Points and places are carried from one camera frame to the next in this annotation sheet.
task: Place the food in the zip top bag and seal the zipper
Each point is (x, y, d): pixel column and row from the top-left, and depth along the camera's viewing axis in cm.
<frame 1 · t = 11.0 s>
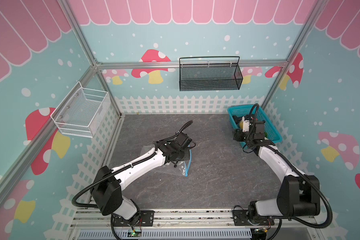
left hand: (184, 157, 82), fingers closed
right hand: (237, 130, 89), fingers open
teal plastic basket: (258, 113, 113), point 8 cm above the table

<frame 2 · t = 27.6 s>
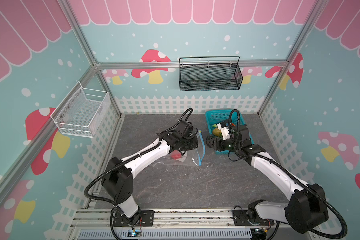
left hand: (198, 147, 82), fingers closed
right hand: (210, 140, 81), fingers open
teal plastic basket: (215, 119, 115), point 4 cm above the table
clear zip top bag: (194, 157, 81), point 16 cm above the table

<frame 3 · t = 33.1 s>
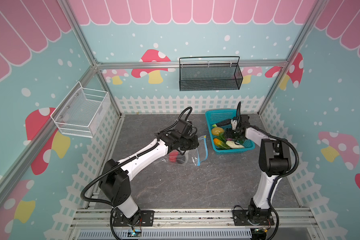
left hand: (199, 146, 80), fingers closed
right hand: (228, 133, 102), fingers open
white toy daikon radish: (231, 144, 99), point 5 cm above the table
the other named things where they were.

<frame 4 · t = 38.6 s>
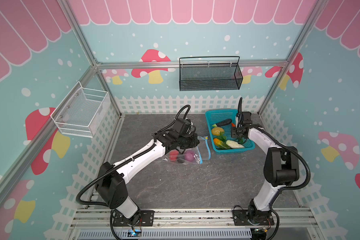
left hand: (199, 144, 78), fingers closed
right hand: (236, 131, 97), fingers open
purple toy onion: (189, 156, 90), point 8 cm above the table
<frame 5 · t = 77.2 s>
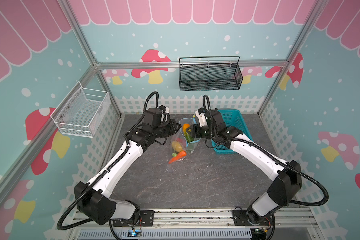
left hand: (181, 128, 74), fingers closed
right hand: (188, 129, 78), fingers open
clear zip top bag: (184, 141, 73), point 28 cm above the table
orange toy carrot: (179, 156, 87), point 11 cm above the table
